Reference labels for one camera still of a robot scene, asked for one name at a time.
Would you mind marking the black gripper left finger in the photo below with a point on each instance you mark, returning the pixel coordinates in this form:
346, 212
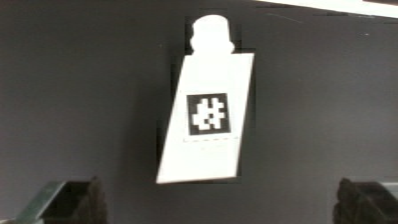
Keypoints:
68, 203

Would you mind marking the white leg block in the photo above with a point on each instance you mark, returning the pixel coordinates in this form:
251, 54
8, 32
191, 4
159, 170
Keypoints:
202, 148

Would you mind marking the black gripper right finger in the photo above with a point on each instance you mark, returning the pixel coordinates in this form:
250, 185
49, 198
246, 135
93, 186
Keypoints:
367, 202

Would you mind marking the white marker sheet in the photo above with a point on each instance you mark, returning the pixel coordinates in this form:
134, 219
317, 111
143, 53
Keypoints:
351, 6

